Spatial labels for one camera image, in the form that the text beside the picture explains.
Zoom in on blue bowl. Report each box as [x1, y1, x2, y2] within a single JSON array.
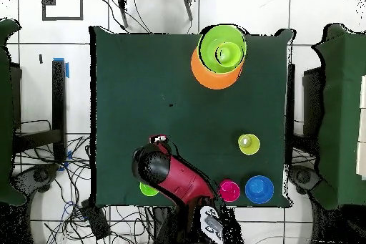
[[244, 175, 275, 205]]

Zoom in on green bowl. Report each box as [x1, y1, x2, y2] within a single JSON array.
[[197, 24, 247, 74]]

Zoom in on black cable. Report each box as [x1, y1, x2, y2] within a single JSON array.
[[97, 0, 152, 34]]

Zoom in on black power box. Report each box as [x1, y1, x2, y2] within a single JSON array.
[[80, 199, 112, 240]]

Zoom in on blue tape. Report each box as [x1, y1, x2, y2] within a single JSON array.
[[52, 57, 70, 79]]

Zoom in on green cloth covered table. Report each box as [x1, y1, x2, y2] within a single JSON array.
[[0, 18, 27, 207], [310, 22, 366, 210]]

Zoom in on dark green tablecloth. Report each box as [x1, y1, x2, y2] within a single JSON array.
[[89, 25, 297, 210]]

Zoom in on black stand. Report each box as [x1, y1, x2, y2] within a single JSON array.
[[12, 59, 67, 165]]

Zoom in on green cup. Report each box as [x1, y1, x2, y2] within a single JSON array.
[[139, 182, 160, 197]]

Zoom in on tangled floor cables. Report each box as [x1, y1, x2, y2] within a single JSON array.
[[14, 119, 155, 244]]

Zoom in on black post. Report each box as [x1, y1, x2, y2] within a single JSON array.
[[286, 63, 296, 165]]

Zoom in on large orange bowl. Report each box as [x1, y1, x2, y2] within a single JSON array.
[[190, 47, 244, 90]]

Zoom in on pink cup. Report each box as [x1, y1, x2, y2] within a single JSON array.
[[219, 180, 241, 202]]

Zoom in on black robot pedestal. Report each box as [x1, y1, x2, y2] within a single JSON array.
[[152, 206, 184, 244]]

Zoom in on yellow cup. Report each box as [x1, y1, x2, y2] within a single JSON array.
[[237, 133, 261, 156]]

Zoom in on lime cup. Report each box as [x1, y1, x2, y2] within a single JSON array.
[[215, 41, 242, 69]]

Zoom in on white box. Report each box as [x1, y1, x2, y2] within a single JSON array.
[[356, 74, 366, 180]]

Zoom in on dark grey chair base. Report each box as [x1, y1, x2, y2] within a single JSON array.
[[12, 163, 59, 196], [287, 165, 322, 195]]

